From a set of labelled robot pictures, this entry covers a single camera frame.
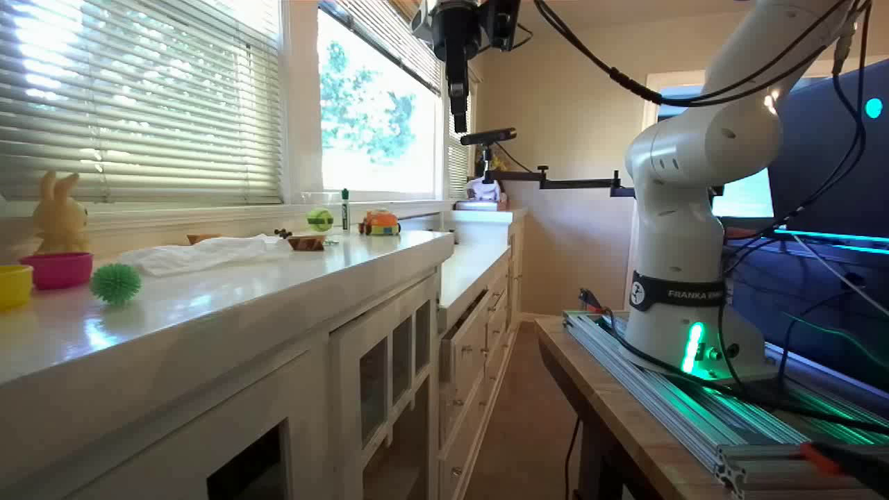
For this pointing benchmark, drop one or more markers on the green yellow ball toy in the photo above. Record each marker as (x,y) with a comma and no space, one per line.
(321,221)

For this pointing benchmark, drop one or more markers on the pink plastic bowl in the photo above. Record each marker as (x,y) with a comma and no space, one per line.
(59,269)

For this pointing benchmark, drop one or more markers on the orange toy car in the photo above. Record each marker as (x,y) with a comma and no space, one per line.
(378,222)

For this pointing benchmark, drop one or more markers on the white window blind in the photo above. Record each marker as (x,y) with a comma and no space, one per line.
(143,101)

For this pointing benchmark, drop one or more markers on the white crumpled cloth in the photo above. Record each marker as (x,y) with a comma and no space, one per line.
(175,259)

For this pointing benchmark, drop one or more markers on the brown wooden block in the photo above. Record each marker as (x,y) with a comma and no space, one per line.
(307,241)

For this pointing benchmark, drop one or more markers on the white cabinet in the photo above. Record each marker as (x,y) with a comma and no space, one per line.
(297,379)

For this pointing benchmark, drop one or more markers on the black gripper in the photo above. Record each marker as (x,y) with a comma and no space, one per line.
(457,30)

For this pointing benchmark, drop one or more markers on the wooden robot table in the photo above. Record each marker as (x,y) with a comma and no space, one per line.
(623,448)

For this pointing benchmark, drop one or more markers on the yellow bunny toy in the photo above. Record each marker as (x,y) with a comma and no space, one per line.
(59,221)

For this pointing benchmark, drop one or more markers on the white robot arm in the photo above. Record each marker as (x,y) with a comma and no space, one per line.
(676,297)

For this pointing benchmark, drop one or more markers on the green spiky ball toy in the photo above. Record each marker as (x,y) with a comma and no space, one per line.
(114,283)

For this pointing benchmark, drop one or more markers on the aluminium rail base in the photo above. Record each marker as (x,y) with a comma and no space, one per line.
(793,440)

